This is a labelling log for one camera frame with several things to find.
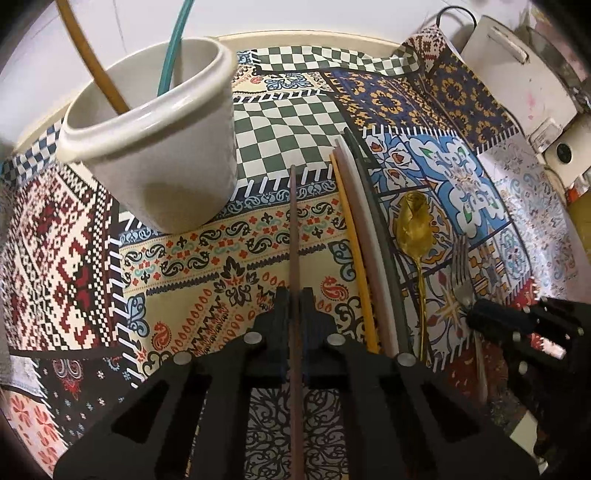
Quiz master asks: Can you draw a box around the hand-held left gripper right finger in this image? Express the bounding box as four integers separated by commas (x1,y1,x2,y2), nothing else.
300,287,540,480

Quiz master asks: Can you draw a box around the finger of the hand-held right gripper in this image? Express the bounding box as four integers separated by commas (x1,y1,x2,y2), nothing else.
467,299,557,416
527,296,587,361

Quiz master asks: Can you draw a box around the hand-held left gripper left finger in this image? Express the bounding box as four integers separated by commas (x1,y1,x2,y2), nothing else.
53,286,291,480

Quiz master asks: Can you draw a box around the silver fork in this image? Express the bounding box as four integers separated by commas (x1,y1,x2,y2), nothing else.
450,235,490,407

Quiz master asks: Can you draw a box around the brown chopstick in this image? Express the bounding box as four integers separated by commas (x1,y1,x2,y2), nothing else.
333,138,400,360
290,164,306,480

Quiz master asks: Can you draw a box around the yellow chopstick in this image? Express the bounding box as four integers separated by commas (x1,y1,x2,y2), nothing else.
329,152,380,355
55,0,130,114

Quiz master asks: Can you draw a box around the white chopstick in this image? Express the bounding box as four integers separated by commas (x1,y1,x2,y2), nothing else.
339,134,409,358

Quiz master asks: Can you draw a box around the dark green chopstick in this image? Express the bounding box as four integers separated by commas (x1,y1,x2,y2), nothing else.
342,126,416,356

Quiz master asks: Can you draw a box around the gold spoon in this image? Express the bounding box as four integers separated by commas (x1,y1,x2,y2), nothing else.
393,191,437,363

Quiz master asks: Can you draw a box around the white ceramic cup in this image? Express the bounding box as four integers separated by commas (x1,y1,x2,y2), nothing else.
55,36,238,234

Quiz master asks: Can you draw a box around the white power strip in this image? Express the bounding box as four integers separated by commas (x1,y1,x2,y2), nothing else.
529,115,591,190

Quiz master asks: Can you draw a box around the patterned patchwork tablecloth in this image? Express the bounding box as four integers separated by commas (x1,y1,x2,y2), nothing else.
0,23,573,480

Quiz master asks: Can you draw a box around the white appliance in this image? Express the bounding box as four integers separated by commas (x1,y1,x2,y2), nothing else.
455,14,580,139

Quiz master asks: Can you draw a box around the teal chopstick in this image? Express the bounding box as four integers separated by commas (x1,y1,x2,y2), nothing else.
157,0,195,97

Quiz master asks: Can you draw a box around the black cable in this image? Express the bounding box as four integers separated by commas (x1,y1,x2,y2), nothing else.
434,6,481,29

